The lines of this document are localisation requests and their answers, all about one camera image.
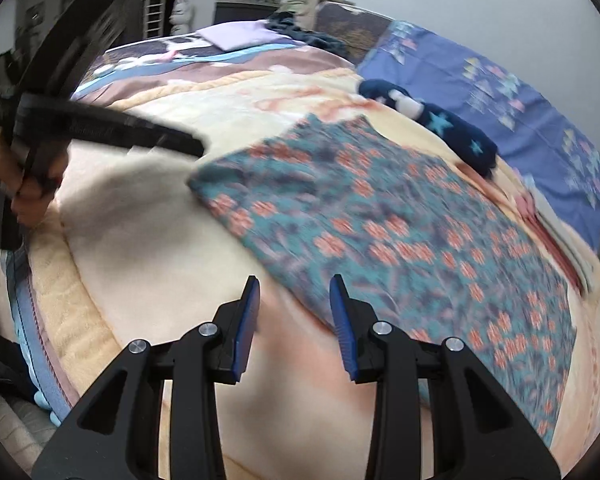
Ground dark blue crumpled cloth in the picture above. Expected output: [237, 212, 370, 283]
[265, 10, 353, 58]

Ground cream plush blanket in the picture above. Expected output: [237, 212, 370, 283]
[10, 67, 600, 480]

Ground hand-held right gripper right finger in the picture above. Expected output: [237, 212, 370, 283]
[329, 274, 563, 480]

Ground blue tree-print pillow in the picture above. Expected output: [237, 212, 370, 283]
[356, 20, 600, 251]

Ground purple folded cloth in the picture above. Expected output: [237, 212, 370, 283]
[195, 22, 286, 52]

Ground white ladder rack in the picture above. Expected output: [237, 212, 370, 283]
[142, 0, 163, 41]

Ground dark gold-print pillow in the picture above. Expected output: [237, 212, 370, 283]
[312, 1, 396, 61]

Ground teal floral shirt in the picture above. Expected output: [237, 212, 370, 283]
[187, 112, 578, 448]

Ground navy star-print fleece blanket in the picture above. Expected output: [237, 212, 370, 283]
[357, 77, 499, 178]

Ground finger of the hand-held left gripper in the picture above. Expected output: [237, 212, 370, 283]
[67, 102, 206, 158]

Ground person's dark clothing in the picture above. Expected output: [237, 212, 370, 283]
[0, 330, 36, 401]

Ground pink folded cloth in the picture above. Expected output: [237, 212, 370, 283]
[517, 192, 588, 286]

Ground beige crumpled clothes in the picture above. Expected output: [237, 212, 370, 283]
[280, 0, 326, 23]

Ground person's left hand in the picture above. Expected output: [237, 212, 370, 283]
[0, 127, 68, 228]

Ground white cat figurine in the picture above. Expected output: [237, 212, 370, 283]
[169, 0, 190, 37]

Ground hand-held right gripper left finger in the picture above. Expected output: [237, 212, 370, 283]
[30, 275, 261, 480]

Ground dark cabinet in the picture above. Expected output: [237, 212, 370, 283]
[215, 0, 283, 26]

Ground printed bed sheet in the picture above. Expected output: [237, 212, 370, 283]
[0, 35, 361, 411]

